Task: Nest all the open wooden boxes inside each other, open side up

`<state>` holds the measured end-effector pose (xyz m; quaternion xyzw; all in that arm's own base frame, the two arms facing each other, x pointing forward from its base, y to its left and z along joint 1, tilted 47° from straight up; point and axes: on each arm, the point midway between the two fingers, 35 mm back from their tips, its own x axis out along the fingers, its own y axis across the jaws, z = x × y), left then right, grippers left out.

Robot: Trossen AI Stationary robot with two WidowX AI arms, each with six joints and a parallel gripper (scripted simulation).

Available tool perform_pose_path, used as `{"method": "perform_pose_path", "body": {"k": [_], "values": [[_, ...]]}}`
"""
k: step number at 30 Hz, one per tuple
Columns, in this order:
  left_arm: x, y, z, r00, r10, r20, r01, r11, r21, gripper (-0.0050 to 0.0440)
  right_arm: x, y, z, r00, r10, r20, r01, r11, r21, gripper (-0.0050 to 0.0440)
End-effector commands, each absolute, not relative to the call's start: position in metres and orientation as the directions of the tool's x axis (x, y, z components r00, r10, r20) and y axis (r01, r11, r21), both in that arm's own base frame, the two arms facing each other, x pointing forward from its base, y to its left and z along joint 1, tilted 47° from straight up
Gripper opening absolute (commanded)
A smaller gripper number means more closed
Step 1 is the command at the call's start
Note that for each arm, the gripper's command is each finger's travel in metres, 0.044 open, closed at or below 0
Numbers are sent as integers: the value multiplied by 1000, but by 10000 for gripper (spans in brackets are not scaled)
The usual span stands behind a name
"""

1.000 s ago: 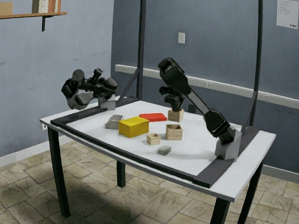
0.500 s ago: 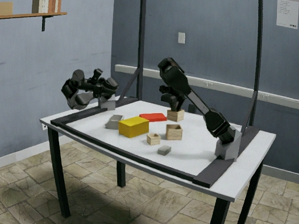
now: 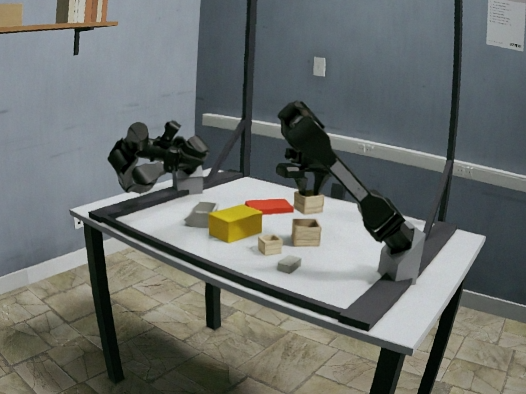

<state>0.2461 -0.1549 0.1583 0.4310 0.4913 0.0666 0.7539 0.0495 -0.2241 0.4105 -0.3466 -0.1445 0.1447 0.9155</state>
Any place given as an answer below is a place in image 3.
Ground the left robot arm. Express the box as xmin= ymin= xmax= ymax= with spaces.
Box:
xmin=277 ymin=100 xmax=415 ymax=255

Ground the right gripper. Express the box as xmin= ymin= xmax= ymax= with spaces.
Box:
xmin=147 ymin=136 xmax=206 ymax=174

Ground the yellow foam block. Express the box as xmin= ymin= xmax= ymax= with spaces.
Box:
xmin=209 ymin=204 xmax=263 ymax=243

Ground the white open box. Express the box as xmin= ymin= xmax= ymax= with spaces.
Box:
xmin=184 ymin=201 xmax=219 ymax=229

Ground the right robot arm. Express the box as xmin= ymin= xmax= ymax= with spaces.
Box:
xmin=108 ymin=120 xmax=210 ymax=194

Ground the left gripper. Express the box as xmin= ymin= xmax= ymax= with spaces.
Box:
xmin=276 ymin=153 xmax=332 ymax=196

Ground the red flat rectangular block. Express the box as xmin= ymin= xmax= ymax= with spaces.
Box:
xmin=245 ymin=198 xmax=294 ymax=215

